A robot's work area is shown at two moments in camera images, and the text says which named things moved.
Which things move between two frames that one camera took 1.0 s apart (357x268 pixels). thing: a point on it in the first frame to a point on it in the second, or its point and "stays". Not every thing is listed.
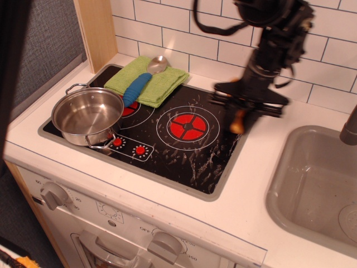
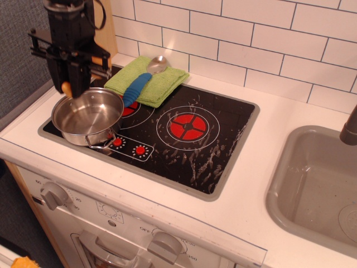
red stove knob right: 140,150 stays
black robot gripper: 253,94 to 71,37
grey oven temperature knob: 166,247 stays
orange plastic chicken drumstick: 237,127 to 66,86
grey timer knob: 53,195 stays
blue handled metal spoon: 157,65 stays
